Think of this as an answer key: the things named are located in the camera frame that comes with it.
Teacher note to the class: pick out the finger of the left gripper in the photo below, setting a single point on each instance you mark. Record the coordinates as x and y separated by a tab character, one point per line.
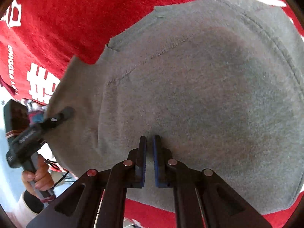
58	119

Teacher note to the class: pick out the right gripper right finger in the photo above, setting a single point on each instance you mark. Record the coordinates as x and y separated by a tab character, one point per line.
202	198

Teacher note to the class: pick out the red blanket with white characters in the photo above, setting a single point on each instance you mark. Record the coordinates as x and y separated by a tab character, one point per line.
39	38

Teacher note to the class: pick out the grey sweater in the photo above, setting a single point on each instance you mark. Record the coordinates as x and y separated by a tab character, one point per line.
220	81

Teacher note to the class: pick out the dark plaid garment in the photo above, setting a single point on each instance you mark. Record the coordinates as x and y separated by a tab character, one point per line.
36	117

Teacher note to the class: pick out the person's left hand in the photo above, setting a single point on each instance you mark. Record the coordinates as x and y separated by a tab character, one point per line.
40	180

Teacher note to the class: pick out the white patterned cloth pile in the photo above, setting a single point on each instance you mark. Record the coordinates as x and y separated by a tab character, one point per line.
34	107

